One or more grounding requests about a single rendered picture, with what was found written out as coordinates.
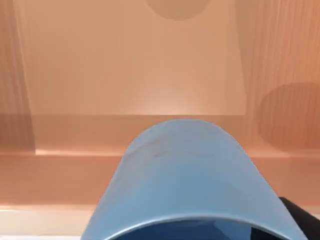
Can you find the shallow salmon-coloured box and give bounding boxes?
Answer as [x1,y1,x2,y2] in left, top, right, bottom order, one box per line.
[0,0,320,213]

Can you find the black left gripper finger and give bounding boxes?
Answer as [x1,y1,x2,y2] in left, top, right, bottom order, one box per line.
[250,196,320,240]

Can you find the light blue cup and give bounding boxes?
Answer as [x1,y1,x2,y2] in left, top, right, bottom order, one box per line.
[80,118,309,240]

